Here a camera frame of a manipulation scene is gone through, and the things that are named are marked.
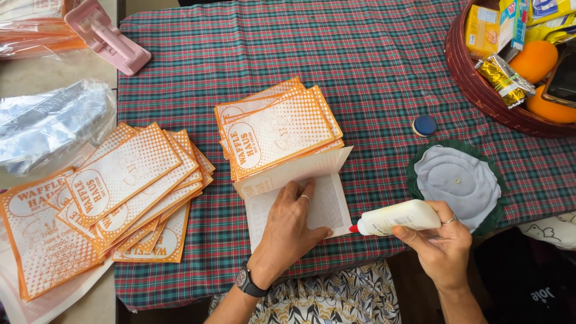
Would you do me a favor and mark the large orange printed menu sheet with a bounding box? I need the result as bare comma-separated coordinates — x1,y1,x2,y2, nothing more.
0,167,109,302

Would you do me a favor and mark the blue bottle cap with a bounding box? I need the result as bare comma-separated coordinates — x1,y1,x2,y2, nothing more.
412,114,438,138

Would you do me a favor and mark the stack of orange printed bags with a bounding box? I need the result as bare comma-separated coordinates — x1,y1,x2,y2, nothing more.
214,76,345,182

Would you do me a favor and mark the pink phone stand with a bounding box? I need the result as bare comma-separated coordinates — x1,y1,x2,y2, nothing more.
64,0,153,77

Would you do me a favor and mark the plastic pack of orange bags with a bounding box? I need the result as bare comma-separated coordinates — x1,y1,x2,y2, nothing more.
0,0,87,60

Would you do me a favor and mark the clear crumpled plastic bag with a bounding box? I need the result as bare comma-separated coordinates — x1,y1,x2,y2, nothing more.
0,79,118,177

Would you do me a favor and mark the white paper bag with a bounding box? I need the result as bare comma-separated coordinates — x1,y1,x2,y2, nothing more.
233,146,354,253

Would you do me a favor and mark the white printed cloth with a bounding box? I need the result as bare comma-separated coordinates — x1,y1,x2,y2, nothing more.
517,211,576,251

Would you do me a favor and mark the plaid tablecloth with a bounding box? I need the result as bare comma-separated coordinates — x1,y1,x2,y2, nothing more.
114,0,576,312

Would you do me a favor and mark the white paper sheet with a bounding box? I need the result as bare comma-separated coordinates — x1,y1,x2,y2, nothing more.
0,245,115,324

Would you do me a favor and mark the person's left hand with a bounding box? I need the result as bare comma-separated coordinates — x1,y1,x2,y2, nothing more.
247,178,334,289

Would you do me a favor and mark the person's right hand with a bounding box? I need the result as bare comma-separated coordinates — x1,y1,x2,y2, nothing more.
393,200,474,291

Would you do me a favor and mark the spread pile of orange bags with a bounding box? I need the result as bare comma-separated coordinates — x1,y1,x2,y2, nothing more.
55,122,216,264

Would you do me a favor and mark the white glue bottle red tip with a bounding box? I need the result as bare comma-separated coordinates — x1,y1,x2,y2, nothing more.
349,199,442,237

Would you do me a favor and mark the grey quilted pot holder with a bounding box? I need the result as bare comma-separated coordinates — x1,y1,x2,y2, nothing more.
405,139,509,238

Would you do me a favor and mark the brown basket of snacks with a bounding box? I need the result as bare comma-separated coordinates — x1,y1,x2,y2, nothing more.
444,0,576,140

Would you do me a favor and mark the person's floral patterned clothing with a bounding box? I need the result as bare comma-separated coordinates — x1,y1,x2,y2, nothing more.
209,259,402,324

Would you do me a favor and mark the black wristwatch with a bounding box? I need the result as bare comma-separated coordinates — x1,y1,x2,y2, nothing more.
235,260,271,298

